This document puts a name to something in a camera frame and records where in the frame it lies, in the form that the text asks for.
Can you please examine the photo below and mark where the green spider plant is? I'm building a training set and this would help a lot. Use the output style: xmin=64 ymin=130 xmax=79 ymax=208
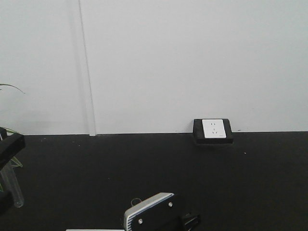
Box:
xmin=0 ymin=84 xmax=26 ymax=169

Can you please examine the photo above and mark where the clear glass cylinder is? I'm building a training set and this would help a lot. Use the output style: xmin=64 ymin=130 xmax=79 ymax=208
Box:
xmin=0 ymin=161 xmax=24 ymax=208

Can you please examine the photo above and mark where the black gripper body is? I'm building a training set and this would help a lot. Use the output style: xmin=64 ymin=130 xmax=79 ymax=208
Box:
xmin=181 ymin=212 xmax=200 ymax=231

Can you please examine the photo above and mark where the white wall cable conduit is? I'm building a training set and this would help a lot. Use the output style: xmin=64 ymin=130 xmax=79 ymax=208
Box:
xmin=68 ymin=0 xmax=97 ymax=137

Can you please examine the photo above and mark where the white wall power socket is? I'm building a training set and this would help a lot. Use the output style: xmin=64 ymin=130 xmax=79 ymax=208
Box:
xmin=202 ymin=119 xmax=227 ymax=139

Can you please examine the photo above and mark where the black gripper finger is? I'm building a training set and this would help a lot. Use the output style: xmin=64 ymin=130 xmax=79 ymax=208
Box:
xmin=0 ymin=127 xmax=26 ymax=169
xmin=0 ymin=191 xmax=14 ymax=214

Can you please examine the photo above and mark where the black socket mounting box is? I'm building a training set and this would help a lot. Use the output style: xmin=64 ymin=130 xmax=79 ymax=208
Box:
xmin=192 ymin=118 xmax=233 ymax=146

